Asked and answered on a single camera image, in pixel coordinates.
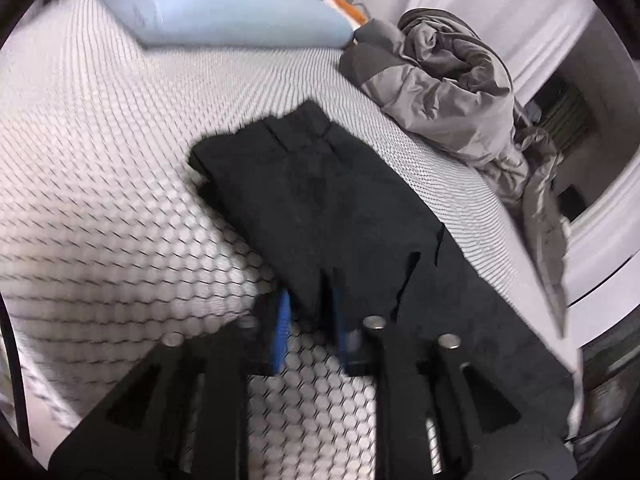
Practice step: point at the orange white small object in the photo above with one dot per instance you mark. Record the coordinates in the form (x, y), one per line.
(353, 15)

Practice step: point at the white patterned mattress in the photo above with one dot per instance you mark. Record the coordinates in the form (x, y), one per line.
(104, 244)

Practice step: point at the black pants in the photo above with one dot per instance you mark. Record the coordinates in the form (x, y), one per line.
(324, 210)

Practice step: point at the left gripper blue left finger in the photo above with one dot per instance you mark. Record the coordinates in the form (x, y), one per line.
(181, 412)

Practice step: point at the light blue pillow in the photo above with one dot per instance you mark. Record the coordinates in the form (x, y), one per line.
(268, 24)

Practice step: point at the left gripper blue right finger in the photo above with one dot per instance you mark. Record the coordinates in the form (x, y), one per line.
(439, 415)

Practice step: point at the grey jacket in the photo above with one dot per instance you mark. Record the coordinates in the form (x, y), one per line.
(433, 75)

